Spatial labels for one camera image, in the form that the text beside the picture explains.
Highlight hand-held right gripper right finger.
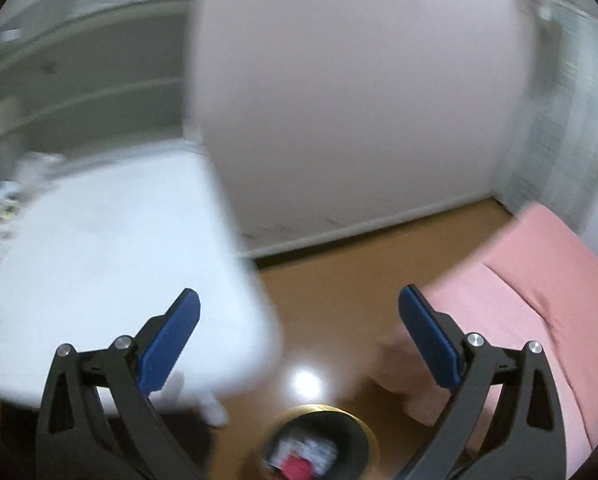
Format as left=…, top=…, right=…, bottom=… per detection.
left=398, top=285, right=567, bottom=480

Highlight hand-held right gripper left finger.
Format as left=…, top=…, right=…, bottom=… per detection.
left=35, top=288, right=205, bottom=480

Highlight black bin with gold rim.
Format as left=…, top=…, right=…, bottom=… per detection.
left=260, top=404, right=380, bottom=480

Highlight white table leg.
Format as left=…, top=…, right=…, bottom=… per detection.
left=198, top=389, right=229, bottom=428

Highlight pink blanket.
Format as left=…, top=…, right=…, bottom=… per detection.
left=374, top=202, right=598, bottom=478

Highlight crumpled white wrappers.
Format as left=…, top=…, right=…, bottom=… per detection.
left=270, top=435, right=339, bottom=476

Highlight red packet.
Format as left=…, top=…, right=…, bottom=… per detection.
left=284, top=456, right=317, bottom=480

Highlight pale curtain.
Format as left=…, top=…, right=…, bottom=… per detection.
left=501, top=0, right=598, bottom=233

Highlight grey shelving unit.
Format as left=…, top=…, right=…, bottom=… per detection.
left=0, top=0, right=202, bottom=166

